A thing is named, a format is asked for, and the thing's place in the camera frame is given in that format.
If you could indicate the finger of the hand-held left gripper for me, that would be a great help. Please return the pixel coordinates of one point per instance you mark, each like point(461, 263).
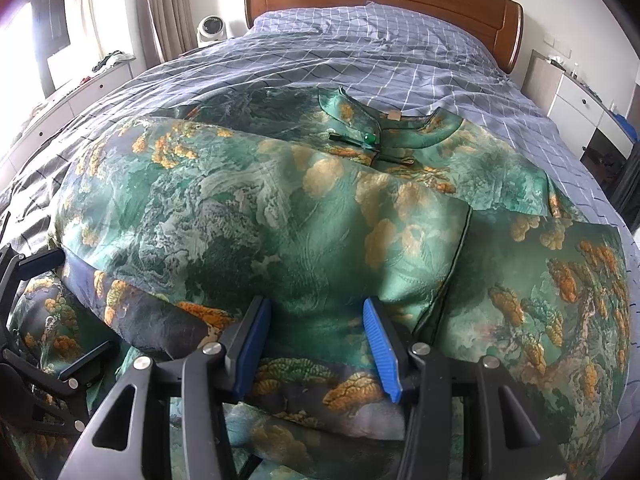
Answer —
point(75, 365)
point(40, 267)

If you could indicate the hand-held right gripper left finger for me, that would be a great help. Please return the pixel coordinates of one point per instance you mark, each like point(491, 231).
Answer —
point(250, 347)

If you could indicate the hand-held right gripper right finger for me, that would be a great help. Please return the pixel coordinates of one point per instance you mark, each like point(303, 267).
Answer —
point(382, 350)

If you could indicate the green printed jacket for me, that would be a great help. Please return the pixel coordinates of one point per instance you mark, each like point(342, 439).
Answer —
point(280, 220)

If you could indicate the clothes pile on cabinet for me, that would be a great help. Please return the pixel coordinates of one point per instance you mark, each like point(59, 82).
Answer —
point(112, 58)

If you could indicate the white window cabinet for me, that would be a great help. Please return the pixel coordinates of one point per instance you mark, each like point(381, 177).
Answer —
point(75, 105)

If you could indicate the beige curtain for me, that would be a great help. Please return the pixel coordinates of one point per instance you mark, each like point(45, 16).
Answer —
point(167, 5)

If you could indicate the white desk fan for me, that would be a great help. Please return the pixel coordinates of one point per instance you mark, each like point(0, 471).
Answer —
point(211, 30)

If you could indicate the bed with blue checked bedding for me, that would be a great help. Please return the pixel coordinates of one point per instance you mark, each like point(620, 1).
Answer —
point(350, 45)

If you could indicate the white desk with drawers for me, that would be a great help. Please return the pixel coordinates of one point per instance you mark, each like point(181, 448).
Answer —
point(575, 100)

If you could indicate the blue item on desk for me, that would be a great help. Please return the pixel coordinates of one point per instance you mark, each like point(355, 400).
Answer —
point(627, 124)

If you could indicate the white wall socket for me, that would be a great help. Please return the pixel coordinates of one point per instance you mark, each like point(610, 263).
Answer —
point(556, 46)

